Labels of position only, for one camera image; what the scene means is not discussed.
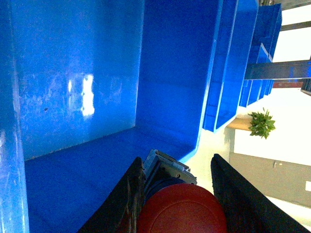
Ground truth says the metal roller rack frame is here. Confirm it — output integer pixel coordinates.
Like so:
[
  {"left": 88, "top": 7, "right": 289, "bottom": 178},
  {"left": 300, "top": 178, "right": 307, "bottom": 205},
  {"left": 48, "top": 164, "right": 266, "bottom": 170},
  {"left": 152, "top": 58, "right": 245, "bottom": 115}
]
[{"left": 245, "top": 21, "right": 311, "bottom": 80}]

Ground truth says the blue empty middle bin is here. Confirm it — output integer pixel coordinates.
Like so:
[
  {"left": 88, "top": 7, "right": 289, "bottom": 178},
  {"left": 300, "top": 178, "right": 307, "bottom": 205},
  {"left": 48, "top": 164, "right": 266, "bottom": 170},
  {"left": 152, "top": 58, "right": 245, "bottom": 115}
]
[{"left": 203, "top": 0, "right": 259, "bottom": 133}]

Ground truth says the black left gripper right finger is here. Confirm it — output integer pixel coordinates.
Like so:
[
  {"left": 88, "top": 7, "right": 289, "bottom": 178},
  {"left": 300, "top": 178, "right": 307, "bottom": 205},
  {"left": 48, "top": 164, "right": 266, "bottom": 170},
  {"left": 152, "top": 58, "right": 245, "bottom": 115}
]
[{"left": 210, "top": 154, "right": 309, "bottom": 233}]

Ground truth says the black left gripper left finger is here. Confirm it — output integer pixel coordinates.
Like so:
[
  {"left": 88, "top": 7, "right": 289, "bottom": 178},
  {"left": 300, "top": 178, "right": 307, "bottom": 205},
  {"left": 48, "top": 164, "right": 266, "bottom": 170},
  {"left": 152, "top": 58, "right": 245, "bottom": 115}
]
[{"left": 78, "top": 157, "right": 145, "bottom": 233}]

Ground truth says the blue source bin with buttons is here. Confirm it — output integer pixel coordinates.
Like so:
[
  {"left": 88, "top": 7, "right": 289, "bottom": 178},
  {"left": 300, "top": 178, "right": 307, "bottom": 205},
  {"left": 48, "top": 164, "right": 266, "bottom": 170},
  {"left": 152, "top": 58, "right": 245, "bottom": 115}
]
[{"left": 239, "top": 3, "right": 282, "bottom": 107}]

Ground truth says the red mushroom push button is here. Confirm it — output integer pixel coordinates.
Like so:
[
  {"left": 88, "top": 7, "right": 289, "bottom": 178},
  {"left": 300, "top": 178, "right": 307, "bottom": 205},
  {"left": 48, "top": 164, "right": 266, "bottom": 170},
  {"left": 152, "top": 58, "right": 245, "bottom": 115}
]
[{"left": 137, "top": 150, "right": 227, "bottom": 233}]

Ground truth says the blue target bin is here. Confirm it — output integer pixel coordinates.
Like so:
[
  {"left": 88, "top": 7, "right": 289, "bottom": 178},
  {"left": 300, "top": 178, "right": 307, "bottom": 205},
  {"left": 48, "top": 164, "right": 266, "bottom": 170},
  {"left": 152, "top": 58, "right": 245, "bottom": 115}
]
[{"left": 0, "top": 0, "right": 223, "bottom": 233}]

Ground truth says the green potted plant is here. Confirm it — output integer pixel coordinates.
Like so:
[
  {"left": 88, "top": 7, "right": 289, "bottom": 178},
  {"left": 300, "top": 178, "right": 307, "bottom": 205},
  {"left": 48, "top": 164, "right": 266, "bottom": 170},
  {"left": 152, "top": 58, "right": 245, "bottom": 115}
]
[{"left": 248, "top": 108, "right": 276, "bottom": 139}]

